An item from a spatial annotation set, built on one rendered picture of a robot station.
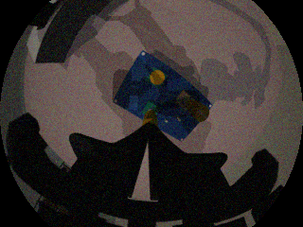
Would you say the blue circuit board with yellow knobs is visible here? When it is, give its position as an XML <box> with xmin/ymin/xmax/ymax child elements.
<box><xmin>113</xmin><ymin>50</ymin><xmax>212</xmax><ymax>141</ymax></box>

